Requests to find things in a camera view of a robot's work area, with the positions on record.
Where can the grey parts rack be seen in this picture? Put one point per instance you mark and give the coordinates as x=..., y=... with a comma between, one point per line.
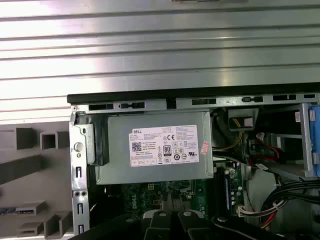
x=22, y=166

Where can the black PC case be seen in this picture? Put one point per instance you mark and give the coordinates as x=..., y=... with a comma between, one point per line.
x=120, y=98

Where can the white four pin connector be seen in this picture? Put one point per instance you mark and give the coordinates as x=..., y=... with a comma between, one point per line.
x=150, y=187

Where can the blue plastic drive latch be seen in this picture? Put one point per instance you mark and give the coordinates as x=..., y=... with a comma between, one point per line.
x=315, y=130

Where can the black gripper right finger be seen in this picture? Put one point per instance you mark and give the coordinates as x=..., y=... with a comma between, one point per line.
x=192, y=225

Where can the RAM stick with blue label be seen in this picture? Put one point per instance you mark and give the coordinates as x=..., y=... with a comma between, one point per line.
x=17, y=211

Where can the black RAM slot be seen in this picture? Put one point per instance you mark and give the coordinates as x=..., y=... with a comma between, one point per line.
x=220, y=187

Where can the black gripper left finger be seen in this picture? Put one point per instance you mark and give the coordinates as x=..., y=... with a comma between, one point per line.
x=157, y=225

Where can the grey power supply unit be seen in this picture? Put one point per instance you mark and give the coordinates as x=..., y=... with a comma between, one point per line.
x=115, y=160

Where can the metal optical drive cage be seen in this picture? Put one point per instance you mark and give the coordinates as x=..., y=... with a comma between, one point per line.
x=305, y=140

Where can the green motherboard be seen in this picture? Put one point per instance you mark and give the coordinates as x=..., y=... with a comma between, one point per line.
x=200, y=197

